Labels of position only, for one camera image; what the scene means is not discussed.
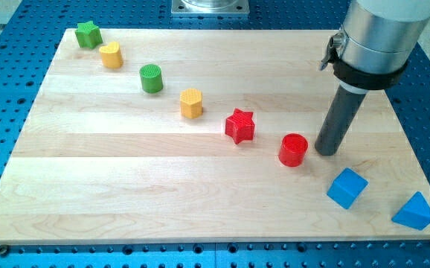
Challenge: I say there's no red cylinder block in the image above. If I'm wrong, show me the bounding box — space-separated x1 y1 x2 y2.
278 133 309 167

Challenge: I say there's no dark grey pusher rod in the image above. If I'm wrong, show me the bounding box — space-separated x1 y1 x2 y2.
315 86 365 156

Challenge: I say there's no light wooden board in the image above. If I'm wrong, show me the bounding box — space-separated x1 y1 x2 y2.
0 29 430 245

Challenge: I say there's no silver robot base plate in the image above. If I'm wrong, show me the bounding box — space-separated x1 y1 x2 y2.
171 0 250 16

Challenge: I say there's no green cylinder block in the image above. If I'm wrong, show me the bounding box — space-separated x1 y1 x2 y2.
139 64 163 94

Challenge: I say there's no yellow heart block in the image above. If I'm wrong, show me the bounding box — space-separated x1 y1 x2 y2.
99 42 123 68

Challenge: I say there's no green star block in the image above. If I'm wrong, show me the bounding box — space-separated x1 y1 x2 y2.
75 21 103 48

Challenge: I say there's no black clamp with lever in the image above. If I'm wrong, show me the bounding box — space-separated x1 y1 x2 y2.
318 32 408 90

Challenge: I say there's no yellow hexagon block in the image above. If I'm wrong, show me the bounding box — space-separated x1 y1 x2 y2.
180 88 202 119

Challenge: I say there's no blue triangle block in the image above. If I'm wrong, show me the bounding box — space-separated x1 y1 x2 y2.
391 191 430 231

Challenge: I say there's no blue cube block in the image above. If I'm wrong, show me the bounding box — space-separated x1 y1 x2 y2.
327 167 368 209

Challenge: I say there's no red star block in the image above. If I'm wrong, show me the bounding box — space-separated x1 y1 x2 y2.
225 108 255 144

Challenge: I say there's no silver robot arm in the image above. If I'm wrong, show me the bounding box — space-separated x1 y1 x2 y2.
338 0 430 74

